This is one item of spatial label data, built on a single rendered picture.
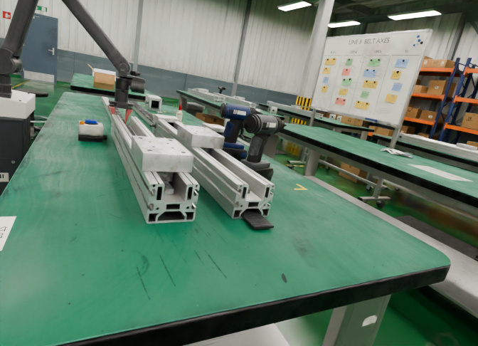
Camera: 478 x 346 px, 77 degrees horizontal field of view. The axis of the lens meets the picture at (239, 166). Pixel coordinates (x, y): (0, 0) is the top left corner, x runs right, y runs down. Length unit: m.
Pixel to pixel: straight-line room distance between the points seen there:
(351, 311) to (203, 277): 0.44
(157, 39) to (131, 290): 12.32
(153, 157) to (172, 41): 12.20
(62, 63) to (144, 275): 12.01
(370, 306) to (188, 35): 12.49
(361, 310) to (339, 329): 0.07
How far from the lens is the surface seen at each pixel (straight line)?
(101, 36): 1.50
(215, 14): 13.41
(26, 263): 0.53
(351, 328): 0.88
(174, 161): 0.66
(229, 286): 0.49
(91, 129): 1.20
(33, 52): 12.43
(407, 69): 3.75
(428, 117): 11.37
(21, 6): 1.56
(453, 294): 2.08
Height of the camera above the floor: 1.07
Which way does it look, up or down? 15 degrees down
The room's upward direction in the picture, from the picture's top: 11 degrees clockwise
